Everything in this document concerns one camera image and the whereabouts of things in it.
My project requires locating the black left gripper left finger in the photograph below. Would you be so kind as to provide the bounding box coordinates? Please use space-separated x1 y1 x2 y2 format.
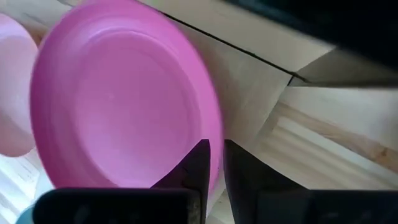
32 139 211 224

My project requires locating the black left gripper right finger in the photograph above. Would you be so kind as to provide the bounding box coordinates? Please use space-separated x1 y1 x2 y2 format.
223 139 398 224

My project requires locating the magenta plastic plate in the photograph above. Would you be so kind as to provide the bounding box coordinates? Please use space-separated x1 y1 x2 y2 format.
30 0 224 200

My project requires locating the salmon pink plastic plate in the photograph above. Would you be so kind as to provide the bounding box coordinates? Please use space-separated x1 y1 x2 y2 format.
0 14 39 158

